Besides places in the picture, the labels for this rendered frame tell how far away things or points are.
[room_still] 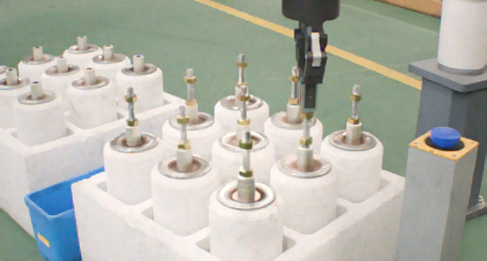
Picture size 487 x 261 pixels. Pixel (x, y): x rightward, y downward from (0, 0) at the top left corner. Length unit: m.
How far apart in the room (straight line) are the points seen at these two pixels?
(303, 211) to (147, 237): 0.22
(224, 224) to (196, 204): 0.09
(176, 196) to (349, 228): 0.24
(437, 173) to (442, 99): 0.39
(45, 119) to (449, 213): 0.72
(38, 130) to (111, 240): 0.30
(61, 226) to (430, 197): 0.59
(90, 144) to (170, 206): 0.37
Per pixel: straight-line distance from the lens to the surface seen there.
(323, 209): 0.86
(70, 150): 1.17
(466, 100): 1.16
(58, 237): 1.07
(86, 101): 1.21
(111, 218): 0.93
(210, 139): 1.00
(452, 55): 1.17
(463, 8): 1.14
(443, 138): 0.80
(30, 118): 1.16
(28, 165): 1.14
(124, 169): 0.92
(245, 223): 0.76
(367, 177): 0.95
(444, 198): 0.81
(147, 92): 1.27
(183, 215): 0.85
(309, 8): 0.76
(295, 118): 1.01
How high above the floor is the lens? 0.64
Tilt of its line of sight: 22 degrees down
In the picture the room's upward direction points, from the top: straight up
